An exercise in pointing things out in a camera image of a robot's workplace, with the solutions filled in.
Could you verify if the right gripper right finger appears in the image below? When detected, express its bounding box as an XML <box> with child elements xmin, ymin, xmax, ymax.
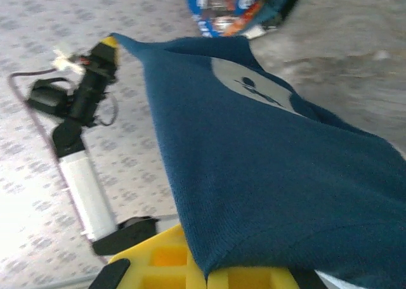
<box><xmin>206</xmin><ymin>266</ymin><xmax>329</xmax><ymax>289</ymax></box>

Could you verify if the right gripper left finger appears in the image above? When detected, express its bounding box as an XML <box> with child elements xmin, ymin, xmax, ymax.
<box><xmin>88</xmin><ymin>224</ymin><xmax>207</xmax><ymax>289</ymax></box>

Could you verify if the navy blue t-shirt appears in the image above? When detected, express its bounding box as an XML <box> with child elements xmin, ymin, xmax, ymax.
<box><xmin>109</xmin><ymin>32</ymin><xmax>406</xmax><ymax>289</ymax></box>

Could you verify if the folded blue printed t-shirt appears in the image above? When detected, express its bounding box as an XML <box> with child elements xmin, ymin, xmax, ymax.
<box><xmin>185</xmin><ymin>0</ymin><xmax>280</xmax><ymax>38</ymax></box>

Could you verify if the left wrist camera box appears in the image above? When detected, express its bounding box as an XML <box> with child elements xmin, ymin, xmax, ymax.
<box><xmin>27</xmin><ymin>46</ymin><xmax>82</xmax><ymax>115</ymax></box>

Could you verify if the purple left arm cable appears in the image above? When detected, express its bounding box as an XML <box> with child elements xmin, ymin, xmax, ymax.
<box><xmin>8</xmin><ymin>67</ymin><xmax>110</xmax><ymax>266</ymax></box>

